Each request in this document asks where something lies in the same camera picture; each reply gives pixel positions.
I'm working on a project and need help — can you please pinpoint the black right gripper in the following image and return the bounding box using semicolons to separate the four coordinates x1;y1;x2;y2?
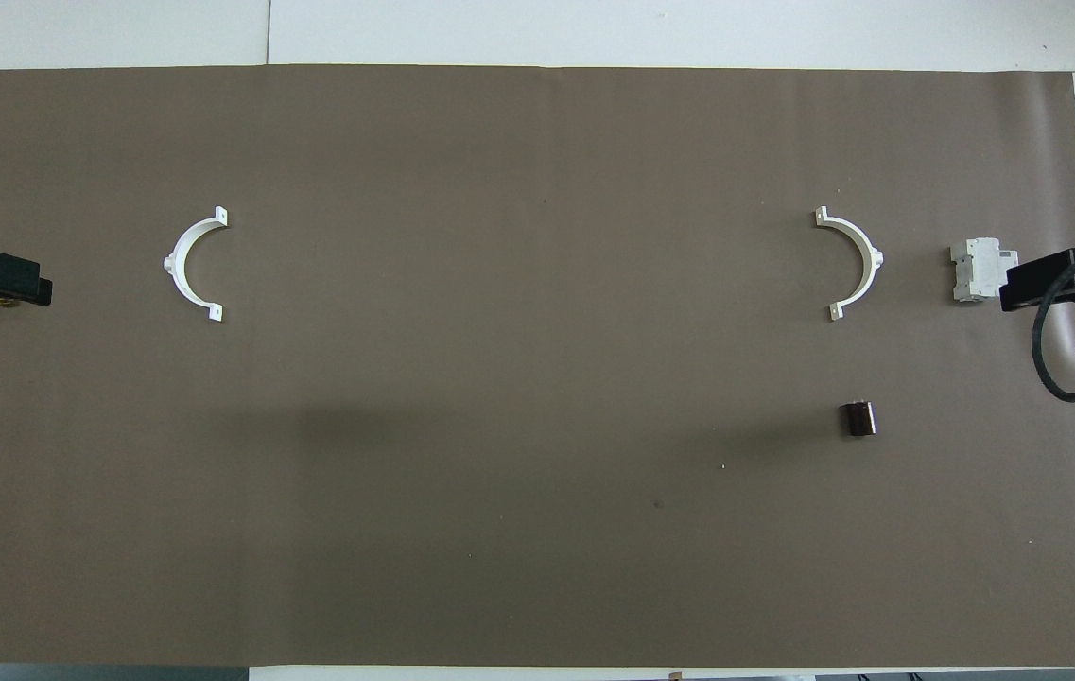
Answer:
999;241;1075;314

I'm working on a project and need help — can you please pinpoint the white half pipe clamp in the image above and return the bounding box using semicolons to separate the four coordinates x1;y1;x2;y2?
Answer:
163;205;230;323
814;205;885;323

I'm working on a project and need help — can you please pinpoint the white circuit breaker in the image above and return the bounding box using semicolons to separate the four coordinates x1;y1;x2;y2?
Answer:
948;237;1019;305

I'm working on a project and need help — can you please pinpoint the small dark brown block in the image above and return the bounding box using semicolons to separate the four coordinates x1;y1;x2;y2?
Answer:
839;400;879;439

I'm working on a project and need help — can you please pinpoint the brown table mat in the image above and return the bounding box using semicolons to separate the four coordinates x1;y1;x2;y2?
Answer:
0;64;1075;669

